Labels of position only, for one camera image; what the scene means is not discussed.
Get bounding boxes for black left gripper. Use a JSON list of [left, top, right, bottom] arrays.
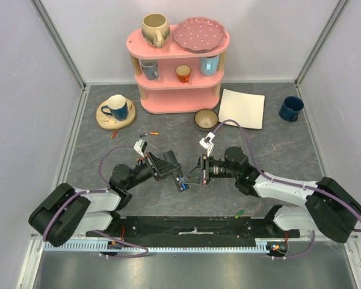
[[125, 151, 182, 190]]

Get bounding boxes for black remote control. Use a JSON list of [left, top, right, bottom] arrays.
[[163, 151, 189, 192]]

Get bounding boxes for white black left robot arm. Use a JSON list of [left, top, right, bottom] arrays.
[[28, 151, 181, 247]]

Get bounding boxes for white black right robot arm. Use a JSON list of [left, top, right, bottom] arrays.
[[179, 147, 361, 243]]

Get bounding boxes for brown ceramic bowl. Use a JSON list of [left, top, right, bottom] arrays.
[[194, 108, 218, 132]]

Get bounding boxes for green yellow battery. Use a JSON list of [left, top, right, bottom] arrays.
[[235, 210, 244, 219]]

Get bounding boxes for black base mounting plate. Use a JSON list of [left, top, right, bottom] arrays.
[[104, 216, 300, 238]]

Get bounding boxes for round beige patterned plate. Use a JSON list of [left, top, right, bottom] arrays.
[[96, 99, 136, 130]]

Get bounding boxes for teal mug cream inside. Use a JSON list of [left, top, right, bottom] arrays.
[[100, 95, 128, 121]]

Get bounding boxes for white square plate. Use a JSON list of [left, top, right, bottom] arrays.
[[218, 89, 265, 129]]

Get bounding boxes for pink three-tier shelf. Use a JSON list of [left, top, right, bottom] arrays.
[[126, 25, 230, 114]]

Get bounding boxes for small orange cup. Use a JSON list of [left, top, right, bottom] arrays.
[[175, 64, 191, 83]]

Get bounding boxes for grey blue mug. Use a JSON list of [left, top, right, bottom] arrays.
[[140, 60, 159, 81]]

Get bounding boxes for light blue mug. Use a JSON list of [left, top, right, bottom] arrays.
[[200, 55, 220, 76]]

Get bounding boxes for dark blue mug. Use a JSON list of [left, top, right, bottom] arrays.
[[279, 96, 304, 122]]

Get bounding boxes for pink polka dot plate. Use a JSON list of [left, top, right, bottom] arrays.
[[173, 17, 227, 53]]

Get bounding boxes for beige ceramic mug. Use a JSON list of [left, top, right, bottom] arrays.
[[141, 13, 171, 49]]

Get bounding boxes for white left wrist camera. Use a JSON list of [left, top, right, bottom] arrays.
[[134, 139, 147, 158]]

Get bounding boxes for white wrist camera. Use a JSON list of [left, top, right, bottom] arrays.
[[199, 132, 215, 157], [134, 139, 147, 158]]

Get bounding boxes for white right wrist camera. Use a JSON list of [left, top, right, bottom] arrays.
[[199, 132, 215, 157]]

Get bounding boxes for white slotted cable duct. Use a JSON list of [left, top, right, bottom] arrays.
[[43, 240, 270, 253]]

